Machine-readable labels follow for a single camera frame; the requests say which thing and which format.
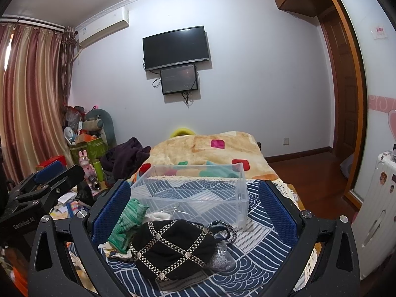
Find green knitted cloth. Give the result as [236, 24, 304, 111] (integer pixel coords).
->
[107, 198, 149, 254]

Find white wall socket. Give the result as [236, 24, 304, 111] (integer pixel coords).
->
[283, 137, 290, 146]

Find green cardboard box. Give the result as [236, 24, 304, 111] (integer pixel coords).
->
[70, 138, 108, 164]

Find grey green plush toy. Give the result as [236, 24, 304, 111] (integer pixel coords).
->
[83, 109, 117, 148]

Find large black wall television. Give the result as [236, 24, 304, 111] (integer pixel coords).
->
[142, 25, 210, 71]

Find white stickered suitcase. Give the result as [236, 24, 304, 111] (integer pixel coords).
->
[352, 152, 396, 279]

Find dark purple garment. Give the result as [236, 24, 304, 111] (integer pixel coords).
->
[100, 137, 151, 181]

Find clear plastic storage box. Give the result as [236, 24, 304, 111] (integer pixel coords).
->
[131, 163, 249, 229]

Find brown wooden door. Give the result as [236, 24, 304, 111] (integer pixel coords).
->
[320, 7, 358, 161]

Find pink rabbit figurine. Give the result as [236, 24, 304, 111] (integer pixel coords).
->
[78, 149, 97, 179]

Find black chain-pattern pouch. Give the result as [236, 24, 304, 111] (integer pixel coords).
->
[129, 219, 237, 282]

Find silver glitter pouch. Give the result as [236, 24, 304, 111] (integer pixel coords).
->
[205, 241, 236, 272]

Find white drawstring bag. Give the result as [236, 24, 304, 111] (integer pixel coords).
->
[142, 212, 173, 224]

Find red gold striped curtain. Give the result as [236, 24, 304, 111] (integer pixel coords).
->
[1, 23, 76, 182]

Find yellow fuzzy cushion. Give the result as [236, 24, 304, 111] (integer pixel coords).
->
[170, 127, 195, 138]

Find green bottle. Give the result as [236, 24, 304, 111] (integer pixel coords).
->
[92, 159, 105, 182]

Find blue white patterned cloth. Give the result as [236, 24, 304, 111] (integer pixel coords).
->
[99, 180, 291, 296]

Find beige colourful-squares blanket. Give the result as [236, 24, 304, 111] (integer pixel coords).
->
[128, 131, 278, 182]

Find white wall air conditioner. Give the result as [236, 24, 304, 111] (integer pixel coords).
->
[77, 7, 129, 48]

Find small black wall monitor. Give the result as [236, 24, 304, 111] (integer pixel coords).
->
[160, 64, 198, 95]

